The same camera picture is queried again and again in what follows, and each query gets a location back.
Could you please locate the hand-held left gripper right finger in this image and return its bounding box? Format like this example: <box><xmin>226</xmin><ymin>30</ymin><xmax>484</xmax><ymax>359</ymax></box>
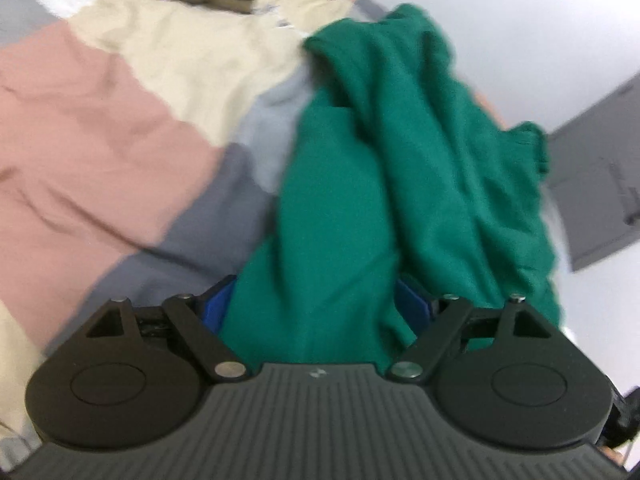
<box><xmin>391</xmin><ymin>280</ymin><xmax>552</xmax><ymax>379</ymax></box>

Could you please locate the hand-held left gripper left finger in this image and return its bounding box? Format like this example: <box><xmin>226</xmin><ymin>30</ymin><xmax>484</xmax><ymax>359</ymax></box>
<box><xmin>86</xmin><ymin>275</ymin><xmax>249</xmax><ymax>379</ymax></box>

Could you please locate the green hoodie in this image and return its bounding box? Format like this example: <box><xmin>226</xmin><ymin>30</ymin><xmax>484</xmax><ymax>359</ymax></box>
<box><xmin>217</xmin><ymin>4</ymin><xmax>562</xmax><ymax>376</ymax></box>

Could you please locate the patchwork bed blanket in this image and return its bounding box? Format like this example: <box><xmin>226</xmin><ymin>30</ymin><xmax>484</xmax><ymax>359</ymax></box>
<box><xmin>0</xmin><ymin>0</ymin><xmax>571</xmax><ymax>466</ymax></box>

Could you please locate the grey door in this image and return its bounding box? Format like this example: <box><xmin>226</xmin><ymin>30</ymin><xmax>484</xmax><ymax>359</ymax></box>
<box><xmin>546</xmin><ymin>72</ymin><xmax>640</xmax><ymax>272</ymax></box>

